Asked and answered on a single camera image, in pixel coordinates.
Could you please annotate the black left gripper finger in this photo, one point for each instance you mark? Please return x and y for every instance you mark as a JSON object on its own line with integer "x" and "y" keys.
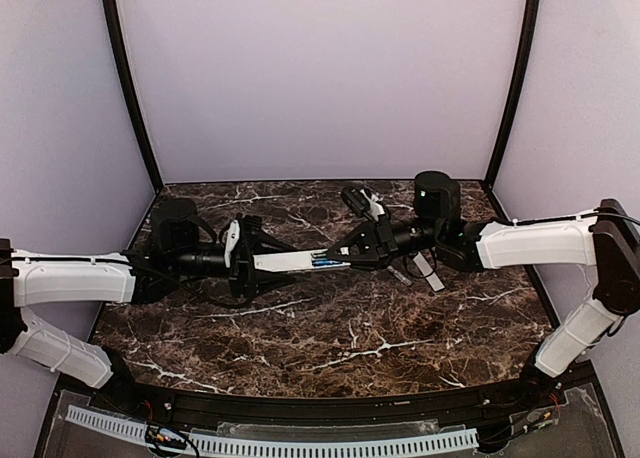
{"x": 267, "y": 244}
{"x": 266, "y": 282}

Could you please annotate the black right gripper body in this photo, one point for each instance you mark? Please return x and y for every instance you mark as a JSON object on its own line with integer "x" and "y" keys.
{"x": 382, "y": 238}

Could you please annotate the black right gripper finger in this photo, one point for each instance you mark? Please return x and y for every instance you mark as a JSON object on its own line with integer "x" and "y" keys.
{"x": 358, "y": 246}
{"x": 366, "y": 265}

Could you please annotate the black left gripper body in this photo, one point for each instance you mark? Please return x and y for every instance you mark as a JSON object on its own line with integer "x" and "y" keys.
{"x": 242, "y": 260}

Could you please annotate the white remote control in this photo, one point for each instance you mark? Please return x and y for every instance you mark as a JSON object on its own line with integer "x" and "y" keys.
{"x": 300, "y": 261}

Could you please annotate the clear handled tester screwdriver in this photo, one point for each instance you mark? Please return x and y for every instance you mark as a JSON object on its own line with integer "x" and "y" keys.
{"x": 400, "y": 276}

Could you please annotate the white remote battery cover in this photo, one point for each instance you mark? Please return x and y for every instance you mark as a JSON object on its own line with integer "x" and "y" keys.
{"x": 428, "y": 273}

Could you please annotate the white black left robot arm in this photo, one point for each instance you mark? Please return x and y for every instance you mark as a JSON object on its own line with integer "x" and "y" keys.
{"x": 182, "y": 248}

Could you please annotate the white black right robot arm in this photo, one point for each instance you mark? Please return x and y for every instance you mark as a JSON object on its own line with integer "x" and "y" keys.
{"x": 603, "y": 237}

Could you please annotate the blue battery in remote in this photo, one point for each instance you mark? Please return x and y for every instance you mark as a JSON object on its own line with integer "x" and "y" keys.
{"x": 325, "y": 263}

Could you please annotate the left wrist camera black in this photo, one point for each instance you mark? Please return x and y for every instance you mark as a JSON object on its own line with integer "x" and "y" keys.
{"x": 232, "y": 237}

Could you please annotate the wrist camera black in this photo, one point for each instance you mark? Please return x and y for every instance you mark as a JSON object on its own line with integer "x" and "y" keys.
{"x": 363, "y": 203}
{"x": 232, "y": 237}

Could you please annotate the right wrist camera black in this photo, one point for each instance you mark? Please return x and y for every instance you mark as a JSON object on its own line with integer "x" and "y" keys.
{"x": 363, "y": 203}

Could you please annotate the white slotted cable duct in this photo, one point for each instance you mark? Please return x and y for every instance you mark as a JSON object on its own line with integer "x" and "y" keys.
{"x": 410, "y": 439}

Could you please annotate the black front mounting rail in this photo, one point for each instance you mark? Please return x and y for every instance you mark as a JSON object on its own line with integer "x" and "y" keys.
{"x": 470, "y": 406}

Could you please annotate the black corner frame post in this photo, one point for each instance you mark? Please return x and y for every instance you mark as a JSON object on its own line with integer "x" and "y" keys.
{"x": 128, "y": 89}

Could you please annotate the black right corner post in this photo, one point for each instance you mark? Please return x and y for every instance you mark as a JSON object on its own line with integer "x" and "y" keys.
{"x": 521, "y": 61}

